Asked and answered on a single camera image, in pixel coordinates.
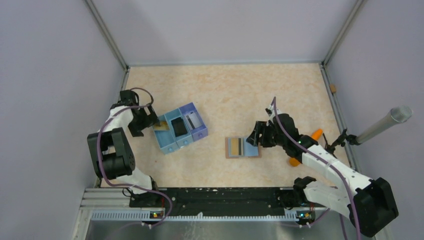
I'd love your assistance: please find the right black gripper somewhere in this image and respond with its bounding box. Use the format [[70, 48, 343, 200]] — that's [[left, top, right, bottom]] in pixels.
[[246, 120, 287, 147]]

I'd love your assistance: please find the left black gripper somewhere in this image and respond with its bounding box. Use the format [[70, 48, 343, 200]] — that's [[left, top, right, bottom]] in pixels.
[[128, 103, 160, 137]]

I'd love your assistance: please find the light blue card box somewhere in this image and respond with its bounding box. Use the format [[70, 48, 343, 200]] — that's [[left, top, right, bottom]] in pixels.
[[153, 115, 179, 155]]

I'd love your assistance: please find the black credit card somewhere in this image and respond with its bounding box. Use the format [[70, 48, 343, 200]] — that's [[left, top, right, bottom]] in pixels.
[[171, 117, 188, 137]]

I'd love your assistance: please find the purple blue card box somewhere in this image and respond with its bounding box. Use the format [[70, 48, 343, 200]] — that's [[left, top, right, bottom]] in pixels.
[[179, 102, 208, 142]]

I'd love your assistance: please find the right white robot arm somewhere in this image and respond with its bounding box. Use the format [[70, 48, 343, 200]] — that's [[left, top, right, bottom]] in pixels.
[[246, 102, 399, 238]]

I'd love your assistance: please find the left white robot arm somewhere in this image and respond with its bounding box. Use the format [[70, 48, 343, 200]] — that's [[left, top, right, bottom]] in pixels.
[[87, 87, 161, 207]]

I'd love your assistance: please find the yellow credit card stack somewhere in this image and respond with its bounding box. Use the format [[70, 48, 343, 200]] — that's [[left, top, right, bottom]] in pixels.
[[152, 120, 170, 131]]

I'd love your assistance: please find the middle blue card box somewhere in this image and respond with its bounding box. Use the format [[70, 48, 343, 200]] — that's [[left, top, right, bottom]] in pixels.
[[164, 108, 194, 148]]

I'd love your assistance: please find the orange carrot toy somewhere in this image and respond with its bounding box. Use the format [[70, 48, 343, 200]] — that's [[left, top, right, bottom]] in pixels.
[[288, 128, 323, 167]]

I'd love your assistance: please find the black microphone tripod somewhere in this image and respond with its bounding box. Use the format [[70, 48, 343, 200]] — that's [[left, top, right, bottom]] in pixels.
[[322, 128, 360, 157]]

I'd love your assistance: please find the small tan block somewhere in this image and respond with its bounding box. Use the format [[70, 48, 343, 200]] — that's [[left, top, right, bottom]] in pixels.
[[329, 84, 337, 94]]

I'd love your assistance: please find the silver microphone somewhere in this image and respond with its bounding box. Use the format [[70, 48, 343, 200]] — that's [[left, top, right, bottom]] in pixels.
[[355, 105, 414, 145]]

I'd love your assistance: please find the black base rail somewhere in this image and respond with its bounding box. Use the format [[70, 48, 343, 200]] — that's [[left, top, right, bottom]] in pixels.
[[122, 187, 317, 223]]

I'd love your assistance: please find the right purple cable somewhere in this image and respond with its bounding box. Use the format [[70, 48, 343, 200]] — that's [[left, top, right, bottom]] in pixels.
[[270, 96, 363, 240]]

